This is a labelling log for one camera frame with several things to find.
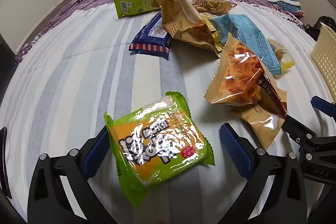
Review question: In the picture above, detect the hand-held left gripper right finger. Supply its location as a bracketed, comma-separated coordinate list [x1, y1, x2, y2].
[219, 123, 308, 224]

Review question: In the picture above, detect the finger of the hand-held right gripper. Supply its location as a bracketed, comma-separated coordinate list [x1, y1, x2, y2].
[282, 114, 315, 142]
[310, 95, 336, 119]

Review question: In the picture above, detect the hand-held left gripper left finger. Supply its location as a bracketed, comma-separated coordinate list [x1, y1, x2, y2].
[28, 128, 117, 224]

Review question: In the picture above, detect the beige dotted snack packet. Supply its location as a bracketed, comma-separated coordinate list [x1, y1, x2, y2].
[226, 88, 288, 151]

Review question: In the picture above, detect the cream perforated plastic basket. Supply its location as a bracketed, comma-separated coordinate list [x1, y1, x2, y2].
[311, 22, 336, 93]

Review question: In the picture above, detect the green orange snack packet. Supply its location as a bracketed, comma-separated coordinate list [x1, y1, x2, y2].
[104, 91, 216, 207]

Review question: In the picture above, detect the small clear cookie bag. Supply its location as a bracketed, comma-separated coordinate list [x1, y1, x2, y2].
[268, 39, 296, 75]

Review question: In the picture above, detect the beige bag of orange waffles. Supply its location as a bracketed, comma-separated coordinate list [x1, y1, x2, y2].
[204, 32, 288, 119]

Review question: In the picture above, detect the light blue snack packet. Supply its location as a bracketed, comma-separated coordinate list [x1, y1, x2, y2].
[211, 14, 281, 76]

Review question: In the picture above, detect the navy packet with striped edge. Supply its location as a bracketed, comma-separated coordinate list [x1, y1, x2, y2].
[129, 11, 172, 59]

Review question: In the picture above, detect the beige crinkled snack bag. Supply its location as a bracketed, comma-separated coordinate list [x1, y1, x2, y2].
[152, 0, 223, 52]

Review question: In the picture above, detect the clear bag of crackers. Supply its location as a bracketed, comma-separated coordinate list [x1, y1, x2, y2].
[192, 0, 237, 14]

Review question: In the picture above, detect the black handbag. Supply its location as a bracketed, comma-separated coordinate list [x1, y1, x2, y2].
[306, 15, 336, 39]

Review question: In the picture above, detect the purple floral bedsheet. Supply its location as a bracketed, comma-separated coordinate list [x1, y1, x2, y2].
[16, 0, 306, 62]

